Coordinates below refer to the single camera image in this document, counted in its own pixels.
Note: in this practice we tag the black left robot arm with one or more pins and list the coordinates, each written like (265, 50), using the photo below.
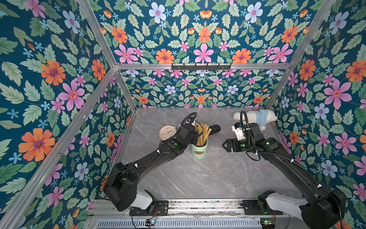
(121, 185)

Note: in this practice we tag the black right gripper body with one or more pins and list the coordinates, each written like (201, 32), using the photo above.
(234, 144)

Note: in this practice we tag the black wall hook rail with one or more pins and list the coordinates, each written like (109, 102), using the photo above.
(194, 67)

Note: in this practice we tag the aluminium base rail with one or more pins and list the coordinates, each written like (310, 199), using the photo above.
(215, 213)

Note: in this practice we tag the bundle of paper straws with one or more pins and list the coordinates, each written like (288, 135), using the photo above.
(203, 133)

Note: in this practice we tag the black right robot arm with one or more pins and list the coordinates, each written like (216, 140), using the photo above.
(320, 206)

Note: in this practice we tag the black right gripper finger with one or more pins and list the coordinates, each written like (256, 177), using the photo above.
(227, 149)
(227, 142)

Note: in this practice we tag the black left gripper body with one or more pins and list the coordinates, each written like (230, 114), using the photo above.
(192, 140)

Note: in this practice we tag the white plush toy blue shirt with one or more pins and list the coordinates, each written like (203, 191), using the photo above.
(260, 117)

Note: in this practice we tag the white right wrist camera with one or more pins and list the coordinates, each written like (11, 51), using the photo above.
(239, 133)

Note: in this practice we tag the light green metal cup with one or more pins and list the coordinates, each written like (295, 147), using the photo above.
(199, 152)

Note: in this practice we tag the round beige kitchen timer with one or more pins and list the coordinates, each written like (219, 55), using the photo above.
(167, 132)

